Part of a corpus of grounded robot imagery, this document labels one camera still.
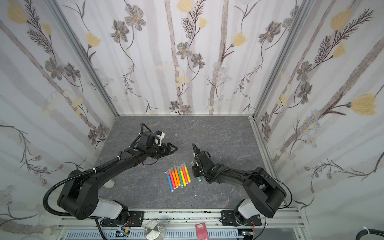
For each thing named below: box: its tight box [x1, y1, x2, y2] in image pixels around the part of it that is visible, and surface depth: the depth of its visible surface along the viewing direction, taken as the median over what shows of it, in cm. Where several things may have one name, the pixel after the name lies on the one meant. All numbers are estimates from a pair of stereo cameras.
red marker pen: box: [168, 168, 177, 190], surface depth 88 cm
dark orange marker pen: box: [170, 167, 179, 189], surface depth 88 cm
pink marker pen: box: [181, 163, 189, 185], surface depth 90 cm
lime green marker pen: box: [183, 162, 190, 183], surface depth 92 cm
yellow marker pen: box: [183, 162, 191, 183], surface depth 92 cm
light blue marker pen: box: [166, 170, 174, 193], surface depth 88 cm
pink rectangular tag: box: [195, 222, 209, 240], surface depth 73 cm
